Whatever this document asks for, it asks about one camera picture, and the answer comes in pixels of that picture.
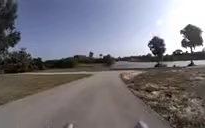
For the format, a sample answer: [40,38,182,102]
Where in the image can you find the grey paved path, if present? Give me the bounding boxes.
[0,69,173,128]

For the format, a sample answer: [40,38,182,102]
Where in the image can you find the robot's own part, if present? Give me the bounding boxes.
[63,122,77,128]
[134,120,150,128]

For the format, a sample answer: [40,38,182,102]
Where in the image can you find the distant hedge and trees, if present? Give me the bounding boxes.
[43,51,116,69]

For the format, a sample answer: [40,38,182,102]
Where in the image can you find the patchy dry grass ground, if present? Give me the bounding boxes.
[119,64,205,128]

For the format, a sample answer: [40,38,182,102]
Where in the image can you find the lake water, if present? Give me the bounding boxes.
[111,59,205,70]

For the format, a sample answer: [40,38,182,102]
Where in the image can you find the tall thin-trunked tree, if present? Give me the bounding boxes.
[179,23,204,67]

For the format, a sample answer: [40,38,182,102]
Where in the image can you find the small round-crowned tree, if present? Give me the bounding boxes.
[147,35,167,69]

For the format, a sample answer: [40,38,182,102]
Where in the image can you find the distant grass strip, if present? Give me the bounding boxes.
[32,63,124,73]

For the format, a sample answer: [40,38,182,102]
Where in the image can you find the distant tree line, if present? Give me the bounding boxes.
[117,44,205,63]

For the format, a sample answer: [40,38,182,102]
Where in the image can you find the tall dark tree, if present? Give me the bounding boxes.
[0,0,22,65]

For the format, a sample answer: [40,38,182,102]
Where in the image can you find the dry grass field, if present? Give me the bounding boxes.
[0,73,93,110]

